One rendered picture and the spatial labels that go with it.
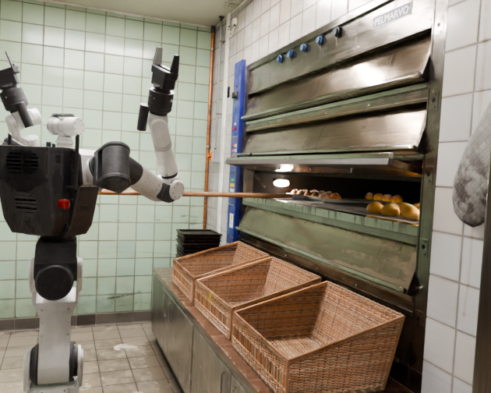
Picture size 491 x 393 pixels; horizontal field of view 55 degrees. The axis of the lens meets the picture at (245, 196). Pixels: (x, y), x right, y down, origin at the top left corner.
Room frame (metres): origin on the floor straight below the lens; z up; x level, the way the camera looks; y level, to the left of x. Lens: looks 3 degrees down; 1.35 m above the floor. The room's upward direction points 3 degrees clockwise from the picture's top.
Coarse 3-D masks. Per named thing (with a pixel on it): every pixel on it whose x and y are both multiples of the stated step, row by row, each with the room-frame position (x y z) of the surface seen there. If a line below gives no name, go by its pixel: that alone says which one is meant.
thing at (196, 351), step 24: (168, 288) 3.02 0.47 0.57; (168, 312) 2.94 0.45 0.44; (192, 312) 2.50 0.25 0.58; (168, 336) 2.99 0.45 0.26; (192, 336) 2.47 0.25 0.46; (216, 336) 2.15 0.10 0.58; (168, 360) 2.96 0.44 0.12; (192, 360) 2.47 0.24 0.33; (216, 360) 2.08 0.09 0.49; (240, 360) 1.88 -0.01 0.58; (192, 384) 2.43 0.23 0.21; (216, 384) 2.06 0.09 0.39; (240, 384) 1.79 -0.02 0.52; (264, 384) 1.67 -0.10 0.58
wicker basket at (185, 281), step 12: (204, 252) 3.24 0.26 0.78; (216, 252) 3.27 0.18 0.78; (228, 252) 3.30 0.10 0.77; (240, 252) 3.24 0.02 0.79; (252, 252) 3.05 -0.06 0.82; (180, 264) 2.99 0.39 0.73; (204, 264) 3.24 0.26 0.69; (216, 264) 3.27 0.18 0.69; (228, 264) 3.31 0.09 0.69; (240, 264) 2.76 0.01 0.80; (180, 276) 2.98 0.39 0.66; (192, 276) 2.68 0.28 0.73; (204, 276) 2.68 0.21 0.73; (180, 288) 2.94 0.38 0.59; (192, 288) 2.68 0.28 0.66; (192, 300) 2.66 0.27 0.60
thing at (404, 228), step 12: (264, 204) 3.02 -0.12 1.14; (276, 204) 2.85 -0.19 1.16; (288, 204) 2.69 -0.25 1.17; (300, 204) 2.59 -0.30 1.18; (324, 216) 2.32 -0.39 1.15; (336, 216) 2.22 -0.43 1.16; (348, 216) 2.12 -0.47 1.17; (360, 216) 2.04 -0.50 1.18; (372, 216) 2.04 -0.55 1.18; (384, 228) 1.88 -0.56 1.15; (396, 228) 1.82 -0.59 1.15; (408, 228) 1.75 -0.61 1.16
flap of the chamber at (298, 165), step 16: (240, 160) 3.05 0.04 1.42; (256, 160) 2.79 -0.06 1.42; (272, 160) 2.58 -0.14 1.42; (288, 160) 2.39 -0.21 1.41; (304, 160) 2.24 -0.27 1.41; (320, 160) 2.10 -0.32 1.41; (336, 160) 1.98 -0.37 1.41; (352, 160) 1.87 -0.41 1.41; (368, 160) 1.77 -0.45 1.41; (384, 160) 1.68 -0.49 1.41; (416, 176) 1.79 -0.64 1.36
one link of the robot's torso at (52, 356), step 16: (32, 272) 1.60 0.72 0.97; (80, 272) 1.66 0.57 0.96; (32, 288) 1.63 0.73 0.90; (80, 288) 1.71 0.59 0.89; (48, 304) 1.65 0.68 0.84; (64, 304) 1.67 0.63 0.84; (48, 320) 1.65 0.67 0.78; (64, 320) 1.66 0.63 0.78; (48, 336) 1.64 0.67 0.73; (64, 336) 1.66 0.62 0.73; (32, 352) 1.64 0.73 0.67; (48, 352) 1.63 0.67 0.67; (64, 352) 1.65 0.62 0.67; (32, 368) 1.61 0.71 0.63; (48, 368) 1.62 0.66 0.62; (64, 368) 1.64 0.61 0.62
